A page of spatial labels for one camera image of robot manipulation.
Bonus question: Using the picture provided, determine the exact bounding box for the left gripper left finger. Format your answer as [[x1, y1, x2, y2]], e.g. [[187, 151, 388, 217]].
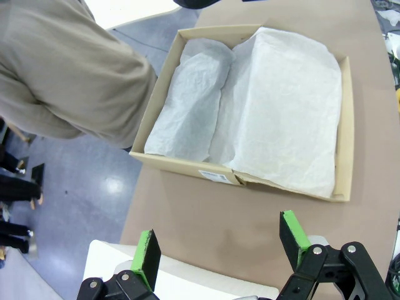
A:
[[76, 229, 162, 300]]

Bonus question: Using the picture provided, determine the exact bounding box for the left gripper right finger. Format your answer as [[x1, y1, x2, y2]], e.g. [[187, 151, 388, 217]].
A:
[[276, 210, 393, 300]]

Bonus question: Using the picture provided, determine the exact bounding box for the tan cardboard shoe box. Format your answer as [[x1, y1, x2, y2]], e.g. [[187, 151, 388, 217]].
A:
[[129, 24, 356, 203]]

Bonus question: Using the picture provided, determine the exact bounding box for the white tissue paper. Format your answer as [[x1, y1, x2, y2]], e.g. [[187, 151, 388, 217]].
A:
[[144, 26, 344, 199]]

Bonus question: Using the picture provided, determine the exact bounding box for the person in beige sweater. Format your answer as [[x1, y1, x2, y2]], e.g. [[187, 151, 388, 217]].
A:
[[0, 0, 158, 149]]

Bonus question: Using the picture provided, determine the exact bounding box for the white side table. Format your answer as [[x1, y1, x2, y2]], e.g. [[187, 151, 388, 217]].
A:
[[83, 0, 183, 31]]

